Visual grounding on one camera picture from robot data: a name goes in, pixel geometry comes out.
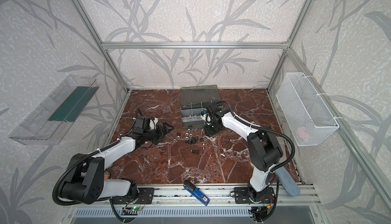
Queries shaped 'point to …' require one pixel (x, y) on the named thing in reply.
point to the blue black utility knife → (195, 192)
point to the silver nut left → (178, 137)
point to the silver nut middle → (187, 138)
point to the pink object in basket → (300, 131)
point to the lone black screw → (195, 151)
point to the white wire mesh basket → (310, 120)
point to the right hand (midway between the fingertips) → (209, 127)
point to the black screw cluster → (191, 140)
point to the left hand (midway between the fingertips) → (172, 127)
